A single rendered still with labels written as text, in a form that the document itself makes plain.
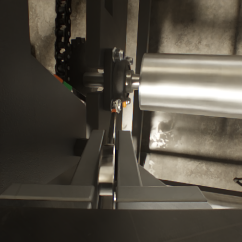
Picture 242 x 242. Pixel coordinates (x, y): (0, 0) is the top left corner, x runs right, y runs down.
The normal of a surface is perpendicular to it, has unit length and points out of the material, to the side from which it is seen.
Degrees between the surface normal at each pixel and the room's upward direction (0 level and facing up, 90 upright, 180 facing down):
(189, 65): 31
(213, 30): 0
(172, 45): 0
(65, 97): 90
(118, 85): 12
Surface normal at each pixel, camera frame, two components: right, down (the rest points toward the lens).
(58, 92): 0.97, 0.10
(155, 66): -0.18, -0.31
